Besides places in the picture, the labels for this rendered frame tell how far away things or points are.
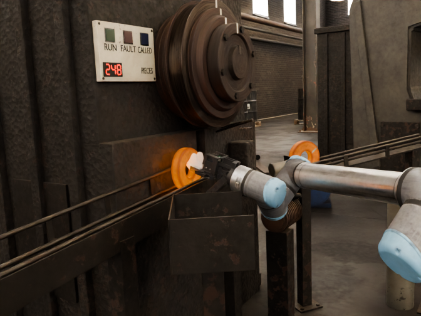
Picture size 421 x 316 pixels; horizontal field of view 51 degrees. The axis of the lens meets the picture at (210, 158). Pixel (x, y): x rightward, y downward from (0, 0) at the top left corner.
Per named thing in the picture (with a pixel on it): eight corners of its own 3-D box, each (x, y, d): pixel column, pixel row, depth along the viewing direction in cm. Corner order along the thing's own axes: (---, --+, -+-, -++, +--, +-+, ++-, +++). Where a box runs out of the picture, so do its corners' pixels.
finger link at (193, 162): (187, 148, 156) (208, 156, 151) (183, 163, 157) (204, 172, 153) (181, 149, 153) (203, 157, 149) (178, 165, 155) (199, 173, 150)
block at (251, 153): (227, 195, 194) (225, 141, 190) (236, 192, 200) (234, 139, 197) (249, 197, 188) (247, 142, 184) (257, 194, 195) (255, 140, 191)
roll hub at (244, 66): (208, 103, 152) (204, 20, 148) (246, 100, 176) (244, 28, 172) (222, 103, 149) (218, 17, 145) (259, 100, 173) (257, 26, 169)
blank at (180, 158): (167, 153, 150) (175, 153, 148) (192, 142, 162) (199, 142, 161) (173, 196, 153) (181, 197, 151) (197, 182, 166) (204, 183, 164)
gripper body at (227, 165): (214, 150, 154) (244, 161, 148) (210, 173, 156) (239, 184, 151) (202, 153, 148) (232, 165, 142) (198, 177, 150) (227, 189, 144)
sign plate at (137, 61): (96, 81, 134) (91, 21, 131) (151, 81, 156) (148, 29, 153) (101, 81, 133) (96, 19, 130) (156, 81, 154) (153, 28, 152)
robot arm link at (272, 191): (277, 214, 141) (272, 202, 133) (244, 200, 147) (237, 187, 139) (290, 190, 144) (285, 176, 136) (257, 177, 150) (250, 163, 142)
